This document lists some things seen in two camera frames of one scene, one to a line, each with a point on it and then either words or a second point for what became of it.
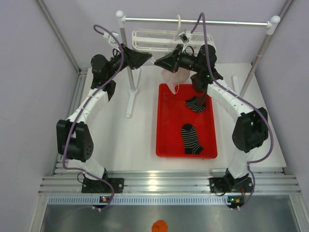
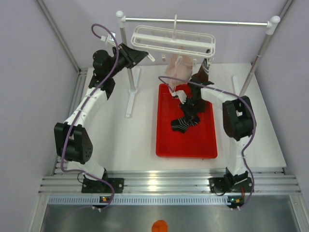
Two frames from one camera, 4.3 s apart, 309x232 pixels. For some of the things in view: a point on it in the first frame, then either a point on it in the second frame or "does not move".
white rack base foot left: [133, 75] does not move
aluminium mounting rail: [267, 181] does not move
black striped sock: [191, 145] -> [181, 124]
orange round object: [159, 225] does not move
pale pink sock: [172, 79] does not move
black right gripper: [170, 62] -> [189, 114]
